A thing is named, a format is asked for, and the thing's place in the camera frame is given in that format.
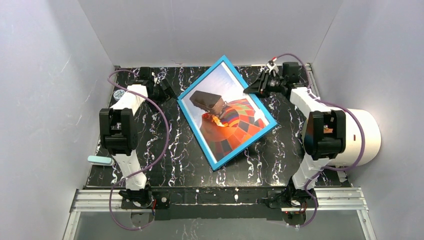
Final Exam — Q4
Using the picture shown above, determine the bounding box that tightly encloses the small blue lidded jar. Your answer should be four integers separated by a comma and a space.
112, 89, 126, 101

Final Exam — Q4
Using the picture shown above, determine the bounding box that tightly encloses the purple cable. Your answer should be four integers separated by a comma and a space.
107, 69, 170, 231
271, 53, 366, 229

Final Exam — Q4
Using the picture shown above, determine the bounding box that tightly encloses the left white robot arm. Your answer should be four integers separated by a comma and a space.
99, 67, 175, 209

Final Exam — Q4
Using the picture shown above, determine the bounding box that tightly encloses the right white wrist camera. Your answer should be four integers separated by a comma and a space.
266, 57, 279, 77

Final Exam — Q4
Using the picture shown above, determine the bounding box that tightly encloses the aluminium rail base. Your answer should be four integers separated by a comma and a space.
63, 187, 376, 240

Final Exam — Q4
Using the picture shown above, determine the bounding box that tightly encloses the hot air balloon photo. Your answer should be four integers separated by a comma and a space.
182, 61, 271, 164

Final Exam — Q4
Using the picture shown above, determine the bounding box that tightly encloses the light blue eraser block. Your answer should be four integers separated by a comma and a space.
87, 155, 114, 166

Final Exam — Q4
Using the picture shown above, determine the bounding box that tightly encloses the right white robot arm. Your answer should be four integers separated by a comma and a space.
244, 60, 346, 210

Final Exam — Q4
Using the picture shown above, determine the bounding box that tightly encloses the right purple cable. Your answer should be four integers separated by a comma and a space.
271, 53, 366, 229

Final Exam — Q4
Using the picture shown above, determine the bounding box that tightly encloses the white cylinder with orange face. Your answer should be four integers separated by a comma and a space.
329, 108, 382, 167

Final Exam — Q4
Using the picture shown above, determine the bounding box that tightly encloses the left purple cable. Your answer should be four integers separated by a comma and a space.
107, 69, 170, 231

